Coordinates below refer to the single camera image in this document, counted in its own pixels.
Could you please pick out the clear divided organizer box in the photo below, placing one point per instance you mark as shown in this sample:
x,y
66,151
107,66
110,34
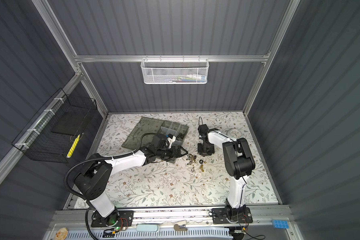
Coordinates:
x,y
151,135

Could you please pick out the pens in white basket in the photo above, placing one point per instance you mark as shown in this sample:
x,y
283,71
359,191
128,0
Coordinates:
x,y
195,78

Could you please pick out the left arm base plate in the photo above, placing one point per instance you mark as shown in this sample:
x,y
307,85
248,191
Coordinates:
x,y
117,219

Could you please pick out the blue button pad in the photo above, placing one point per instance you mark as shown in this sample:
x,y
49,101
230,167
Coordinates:
x,y
280,224

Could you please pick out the light teal flat box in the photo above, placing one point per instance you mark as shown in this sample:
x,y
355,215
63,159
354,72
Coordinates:
x,y
148,228

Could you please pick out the yellow marker pen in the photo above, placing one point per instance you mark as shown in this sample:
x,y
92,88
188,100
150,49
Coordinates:
x,y
73,147

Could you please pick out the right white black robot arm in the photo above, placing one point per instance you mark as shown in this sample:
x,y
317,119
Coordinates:
x,y
238,159

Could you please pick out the black wire wall basket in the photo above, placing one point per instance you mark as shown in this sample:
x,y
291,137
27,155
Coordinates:
x,y
50,136

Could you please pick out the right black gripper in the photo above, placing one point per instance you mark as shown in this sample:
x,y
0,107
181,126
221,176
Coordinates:
x,y
200,150

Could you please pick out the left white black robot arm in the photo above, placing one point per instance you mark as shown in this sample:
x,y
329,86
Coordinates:
x,y
95,172

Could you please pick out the round wooden disc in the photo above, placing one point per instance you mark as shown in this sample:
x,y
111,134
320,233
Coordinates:
x,y
61,234

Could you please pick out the floral table mat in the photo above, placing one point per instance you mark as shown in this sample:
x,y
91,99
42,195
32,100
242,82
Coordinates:
x,y
172,184

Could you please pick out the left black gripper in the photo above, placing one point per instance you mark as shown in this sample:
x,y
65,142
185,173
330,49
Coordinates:
x,y
178,154

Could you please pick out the white wire mesh basket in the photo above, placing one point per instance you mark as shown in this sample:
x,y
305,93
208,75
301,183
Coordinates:
x,y
157,73

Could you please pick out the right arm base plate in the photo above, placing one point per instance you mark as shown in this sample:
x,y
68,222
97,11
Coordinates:
x,y
227,215

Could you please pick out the pile of screws and nuts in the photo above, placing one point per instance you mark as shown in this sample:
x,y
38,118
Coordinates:
x,y
194,164

